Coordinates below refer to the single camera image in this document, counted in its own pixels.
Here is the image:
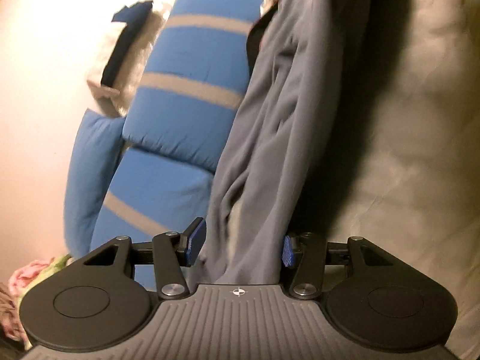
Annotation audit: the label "pink cloth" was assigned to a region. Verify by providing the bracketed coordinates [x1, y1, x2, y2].
[8, 258, 51, 301]

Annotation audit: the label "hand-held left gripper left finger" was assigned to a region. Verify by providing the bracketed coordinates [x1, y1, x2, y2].
[80, 217, 208, 301]

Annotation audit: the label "plain blue pillow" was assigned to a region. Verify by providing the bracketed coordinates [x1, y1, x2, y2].
[63, 109, 129, 260]

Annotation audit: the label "dark blue cloth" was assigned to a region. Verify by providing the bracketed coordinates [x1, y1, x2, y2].
[100, 0, 154, 88]

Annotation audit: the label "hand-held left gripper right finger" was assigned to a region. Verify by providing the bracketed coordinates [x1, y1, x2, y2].
[281, 232, 394, 301]

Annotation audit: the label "green cloth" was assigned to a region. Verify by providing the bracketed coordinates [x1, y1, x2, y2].
[45, 253, 76, 274]

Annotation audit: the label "grey quilted bedspread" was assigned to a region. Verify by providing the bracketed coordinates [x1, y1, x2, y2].
[330, 0, 480, 360]

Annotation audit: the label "grey-blue pants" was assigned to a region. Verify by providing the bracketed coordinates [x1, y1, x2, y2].
[186, 0, 361, 286]

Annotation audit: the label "black shoulder bag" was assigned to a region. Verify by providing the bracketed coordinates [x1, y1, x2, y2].
[215, 0, 291, 81]

